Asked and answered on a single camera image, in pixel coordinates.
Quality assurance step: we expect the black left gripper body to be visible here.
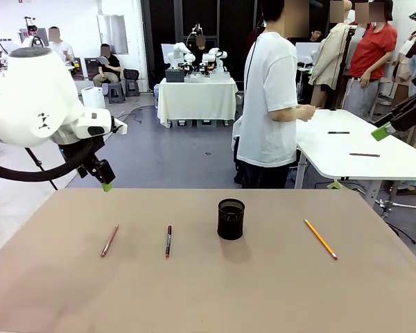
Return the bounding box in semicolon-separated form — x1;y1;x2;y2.
60;135;104;164

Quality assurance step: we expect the red pencil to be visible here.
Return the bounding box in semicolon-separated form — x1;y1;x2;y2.
101;223;120;258

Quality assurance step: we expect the red black marker pen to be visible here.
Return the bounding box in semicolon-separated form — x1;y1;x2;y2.
164;225;173;259

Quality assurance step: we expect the yellow pencil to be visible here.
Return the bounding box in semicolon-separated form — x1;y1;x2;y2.
304;219;338;261

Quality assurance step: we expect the person's right forearm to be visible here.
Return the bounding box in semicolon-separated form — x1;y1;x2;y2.
269;105;298;123

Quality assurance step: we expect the black mesh pen holder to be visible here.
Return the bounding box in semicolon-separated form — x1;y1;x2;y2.
216;198;246;241

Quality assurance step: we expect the person's right hand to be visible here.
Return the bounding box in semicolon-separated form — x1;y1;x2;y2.
295;103;316;123

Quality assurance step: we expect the black tripod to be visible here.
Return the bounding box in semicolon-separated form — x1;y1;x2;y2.
24;147;59;191

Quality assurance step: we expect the white air purifier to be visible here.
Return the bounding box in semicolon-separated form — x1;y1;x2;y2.
81;86;107;111

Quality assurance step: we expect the grey plastic stool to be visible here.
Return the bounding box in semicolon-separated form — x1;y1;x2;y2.
107;82;126;104
125;78;141;97

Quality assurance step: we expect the dark framed poster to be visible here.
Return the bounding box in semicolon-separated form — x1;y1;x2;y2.
71;57;84;81
85;57;100;81

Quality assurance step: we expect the white side table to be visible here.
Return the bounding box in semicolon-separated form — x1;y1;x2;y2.
295;109;416;190

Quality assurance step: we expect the seated person black shirt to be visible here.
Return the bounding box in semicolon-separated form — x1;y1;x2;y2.
92;43;122;87

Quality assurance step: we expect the mannequin with beige coat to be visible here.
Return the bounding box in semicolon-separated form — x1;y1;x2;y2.
307;0;355;109

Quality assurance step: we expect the metal light stand base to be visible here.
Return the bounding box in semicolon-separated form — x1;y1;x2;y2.
374;180;416;219

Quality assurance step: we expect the seated person white shirt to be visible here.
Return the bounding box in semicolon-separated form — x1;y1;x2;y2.
48;26;76;67

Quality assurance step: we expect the white board panel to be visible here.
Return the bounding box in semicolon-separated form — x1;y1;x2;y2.
295;42;322;62

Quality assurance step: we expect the table with white cloth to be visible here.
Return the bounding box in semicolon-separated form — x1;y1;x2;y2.
158;76;239;129

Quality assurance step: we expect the black equipment box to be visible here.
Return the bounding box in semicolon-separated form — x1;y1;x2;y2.
165;68;185;83

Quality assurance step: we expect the person in white t-shirt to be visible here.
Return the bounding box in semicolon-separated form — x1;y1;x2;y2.
232;0;317;190

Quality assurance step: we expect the person behind clothed table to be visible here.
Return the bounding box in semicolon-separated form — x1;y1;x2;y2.
189;34;209;67

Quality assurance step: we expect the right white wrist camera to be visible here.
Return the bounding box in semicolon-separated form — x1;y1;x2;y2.
398;38;416;60

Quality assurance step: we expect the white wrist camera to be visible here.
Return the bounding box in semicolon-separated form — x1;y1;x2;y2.
398;38;416;60
110;117;128;135

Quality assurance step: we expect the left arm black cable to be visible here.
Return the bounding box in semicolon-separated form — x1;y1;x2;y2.
0;137;103;183

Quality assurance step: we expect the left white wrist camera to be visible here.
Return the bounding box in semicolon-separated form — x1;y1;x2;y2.
110;117;128;135

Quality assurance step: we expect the thin black floor cable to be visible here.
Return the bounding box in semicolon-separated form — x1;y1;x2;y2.
119;103;160;125

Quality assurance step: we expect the metal wall panel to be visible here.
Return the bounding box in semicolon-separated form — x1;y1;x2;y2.
96;14;129;56

